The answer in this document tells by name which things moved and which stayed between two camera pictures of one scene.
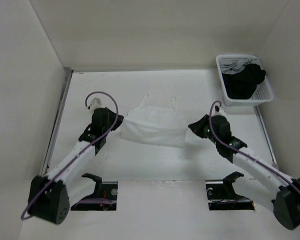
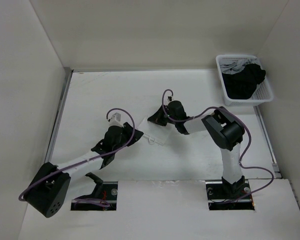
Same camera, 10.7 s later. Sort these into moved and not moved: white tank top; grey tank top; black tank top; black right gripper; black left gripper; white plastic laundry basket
Moved: white tank top; black left gripper; black right gripper
Not moved: grey tank top; white plastic laundry basket; black tank top
